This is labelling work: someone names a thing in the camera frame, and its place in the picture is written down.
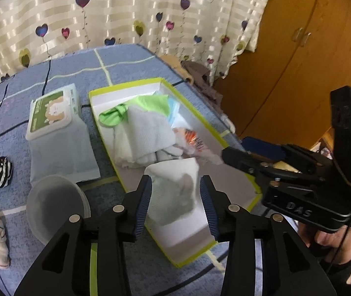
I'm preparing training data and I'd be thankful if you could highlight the grey sock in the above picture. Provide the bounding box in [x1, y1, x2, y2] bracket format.
[144, 158, 200, 226]

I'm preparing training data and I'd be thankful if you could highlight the white cloth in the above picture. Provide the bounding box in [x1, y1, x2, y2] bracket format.
[114, 106, 184, 168]

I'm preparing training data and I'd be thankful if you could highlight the light green cloth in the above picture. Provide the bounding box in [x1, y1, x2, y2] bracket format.
[99, 94, 172, 127]

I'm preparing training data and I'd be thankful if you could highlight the person's right hand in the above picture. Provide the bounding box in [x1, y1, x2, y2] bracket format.
[298, 222, 351, 265]

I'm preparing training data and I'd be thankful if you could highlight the clear plastic bowl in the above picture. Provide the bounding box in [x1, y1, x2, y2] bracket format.
[26, 175, 91, 244]

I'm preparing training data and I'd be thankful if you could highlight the yellow-green white box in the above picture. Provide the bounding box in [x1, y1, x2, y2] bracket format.
[88, 77, 261, 268]

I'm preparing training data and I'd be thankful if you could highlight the wet wipes pack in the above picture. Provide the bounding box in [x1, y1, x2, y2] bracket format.
[25, 84, 101, 185]

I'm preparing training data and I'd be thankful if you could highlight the light blue cloth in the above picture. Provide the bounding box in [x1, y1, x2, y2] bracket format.
[167, 97, 180, 126]

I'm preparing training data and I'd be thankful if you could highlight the black white striped sock ball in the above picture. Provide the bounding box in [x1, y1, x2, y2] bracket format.
[0, 156, 13, 188]

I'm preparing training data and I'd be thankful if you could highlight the wooden wardrobe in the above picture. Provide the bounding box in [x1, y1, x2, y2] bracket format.
[216, 0, 351, 148]

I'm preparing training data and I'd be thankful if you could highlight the heart pattern curtain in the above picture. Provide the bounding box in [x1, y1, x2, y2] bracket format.
[0, 0, 268, 79]

